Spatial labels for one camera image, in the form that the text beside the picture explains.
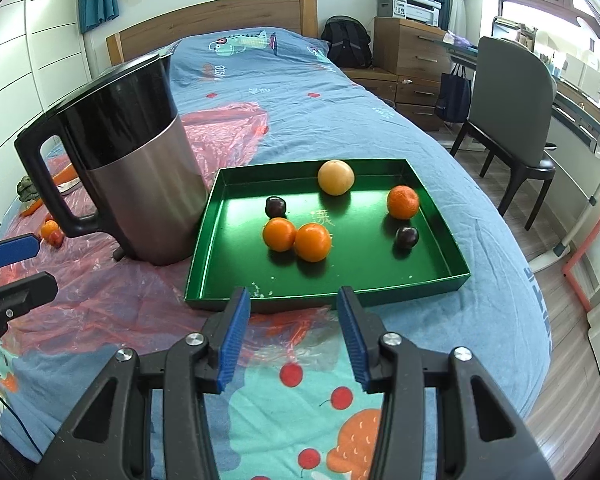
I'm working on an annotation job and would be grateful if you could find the carrot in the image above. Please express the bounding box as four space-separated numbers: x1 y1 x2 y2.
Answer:
50 162 81 186

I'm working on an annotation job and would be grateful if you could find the white desk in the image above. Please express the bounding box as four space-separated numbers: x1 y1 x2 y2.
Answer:
550 80 600 261

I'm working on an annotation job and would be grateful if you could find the printed blue bedsheet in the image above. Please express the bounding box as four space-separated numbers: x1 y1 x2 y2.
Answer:
0 27 553 480

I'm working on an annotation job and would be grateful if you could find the black and steel kettle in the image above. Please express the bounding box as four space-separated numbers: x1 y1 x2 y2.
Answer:
14 52 211 267

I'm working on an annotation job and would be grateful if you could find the green bok choy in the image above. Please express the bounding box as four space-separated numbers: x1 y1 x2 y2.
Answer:
17 175 43 202

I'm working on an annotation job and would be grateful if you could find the pink plastic sheet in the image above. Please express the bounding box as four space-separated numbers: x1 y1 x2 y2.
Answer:
0 101 341 376

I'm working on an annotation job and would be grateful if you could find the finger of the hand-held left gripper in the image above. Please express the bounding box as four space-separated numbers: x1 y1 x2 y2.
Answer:
0 271 59 323
0 232 41 272

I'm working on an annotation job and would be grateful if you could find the black cable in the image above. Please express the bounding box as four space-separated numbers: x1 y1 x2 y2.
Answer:
0 375 41 462

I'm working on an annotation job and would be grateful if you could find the black backpack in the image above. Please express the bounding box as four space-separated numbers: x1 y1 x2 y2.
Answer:
321 15 373 68

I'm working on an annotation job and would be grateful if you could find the wooden headboard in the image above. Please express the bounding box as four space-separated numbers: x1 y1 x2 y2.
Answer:
105 0 319 66

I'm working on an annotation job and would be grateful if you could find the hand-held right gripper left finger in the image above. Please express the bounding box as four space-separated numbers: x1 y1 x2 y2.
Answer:
45 286 252 480

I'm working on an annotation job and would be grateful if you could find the white printer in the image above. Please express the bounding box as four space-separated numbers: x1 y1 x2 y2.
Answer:
375 0 442 27

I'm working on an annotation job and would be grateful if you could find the dark blue bag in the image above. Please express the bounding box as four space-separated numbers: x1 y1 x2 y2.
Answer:
435 64 473 123

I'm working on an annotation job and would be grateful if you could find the yellow pear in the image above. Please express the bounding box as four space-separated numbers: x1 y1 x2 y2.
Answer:
317 159 355 196

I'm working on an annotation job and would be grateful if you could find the grey chair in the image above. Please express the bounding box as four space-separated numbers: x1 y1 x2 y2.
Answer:
449 36 558 232

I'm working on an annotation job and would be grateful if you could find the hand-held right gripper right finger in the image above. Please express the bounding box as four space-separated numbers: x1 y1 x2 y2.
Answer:
336 285 556 480

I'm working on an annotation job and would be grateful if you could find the pink pipe frame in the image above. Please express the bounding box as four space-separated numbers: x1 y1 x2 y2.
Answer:
562 225 600 313

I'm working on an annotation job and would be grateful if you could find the wooden dresser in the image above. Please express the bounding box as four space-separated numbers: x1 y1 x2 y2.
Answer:
372 16 473 133

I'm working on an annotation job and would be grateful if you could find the green tray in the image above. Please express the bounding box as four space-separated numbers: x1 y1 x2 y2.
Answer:
184 158 472 313

